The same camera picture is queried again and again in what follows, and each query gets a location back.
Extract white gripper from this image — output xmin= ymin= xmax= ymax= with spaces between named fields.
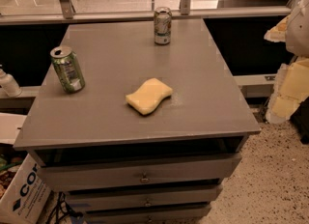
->
xmin=264 ymin=15 xmax=309 ymax=124

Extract white green 7up can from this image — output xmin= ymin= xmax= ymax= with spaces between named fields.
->
xmin=154 ymin=7 xmax=172 ymax=44

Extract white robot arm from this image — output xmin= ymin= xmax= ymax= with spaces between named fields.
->
xmin=264 ymin=0 xmax=309 ymax=124

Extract yellow sponge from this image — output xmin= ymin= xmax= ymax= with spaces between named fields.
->
xmin=126 ymin=78 xmax=173 ymax=115

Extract green soda can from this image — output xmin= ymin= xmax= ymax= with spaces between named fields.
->
xmin=50 ymin=45 xmax=85 ymax=94

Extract grey side shelf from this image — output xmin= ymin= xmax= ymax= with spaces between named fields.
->
xmin=234 ymin=74 xmax=276 ymax=98

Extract top grey drawer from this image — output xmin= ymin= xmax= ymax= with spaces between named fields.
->
xmin=39 ymin=153 xmax=241 ymax=192

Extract grey drawer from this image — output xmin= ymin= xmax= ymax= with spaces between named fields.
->
xmin=84 ymin=204 xmax=211 ymax=224
xmin=66 ymin=184 xmax=222 ymax=211
xmin=39 ymin=153 xmax=241 ymax=192

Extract bottom grey drawer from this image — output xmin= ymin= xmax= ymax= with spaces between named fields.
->
xmin=84 ymin=204 xmax=211 ymax=224

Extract grey drawer cabinet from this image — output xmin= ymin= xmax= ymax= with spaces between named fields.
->
xmin=15 ymin=19 xmax=259 ymax=224

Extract middle grey drawer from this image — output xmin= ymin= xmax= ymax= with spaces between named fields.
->
xmin=66 ymin=184 xmax=222 ymax=211

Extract white plastic bottle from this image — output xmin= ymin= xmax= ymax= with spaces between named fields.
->
xmin=0 ymin=65 xmax=22 ymax=97

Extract white cardboard box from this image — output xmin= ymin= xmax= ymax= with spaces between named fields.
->
xmin=0 ymin=154 xmax=51 ymax=224

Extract black cable bundle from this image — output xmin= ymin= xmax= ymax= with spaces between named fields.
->
xmin=47 ymin=191 xmax=84 ymax=224

